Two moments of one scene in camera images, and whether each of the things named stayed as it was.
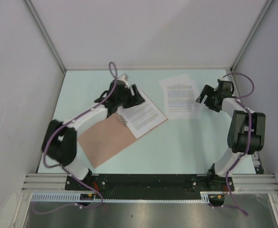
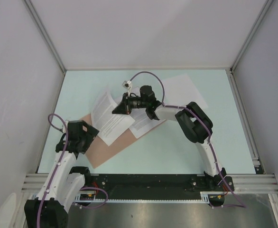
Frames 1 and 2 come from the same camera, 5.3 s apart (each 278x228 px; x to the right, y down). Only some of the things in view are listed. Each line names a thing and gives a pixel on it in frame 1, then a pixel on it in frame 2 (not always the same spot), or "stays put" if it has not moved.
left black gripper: [137, 97] to [90, 133]
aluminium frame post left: [31, 7] stays put
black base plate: [148, 186] stays put
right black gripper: [208, 90] to [124, 107]
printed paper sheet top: [141, 118] stays put
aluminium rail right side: [256, 159] stays put
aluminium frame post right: [266, 6] stays put
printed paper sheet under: [180, 92] to [110, 125]
